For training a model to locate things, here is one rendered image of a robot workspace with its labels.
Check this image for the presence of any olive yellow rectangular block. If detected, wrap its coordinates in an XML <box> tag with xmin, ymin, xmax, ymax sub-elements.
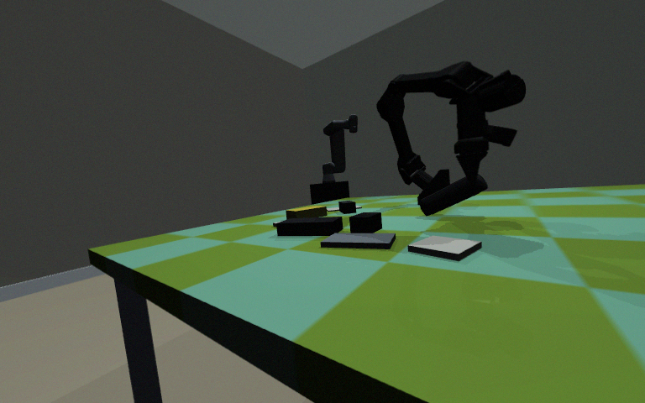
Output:
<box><xmin>286</xmin><ymin>206</ymin><xmax>327</xmax><ymax>219</ymax></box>

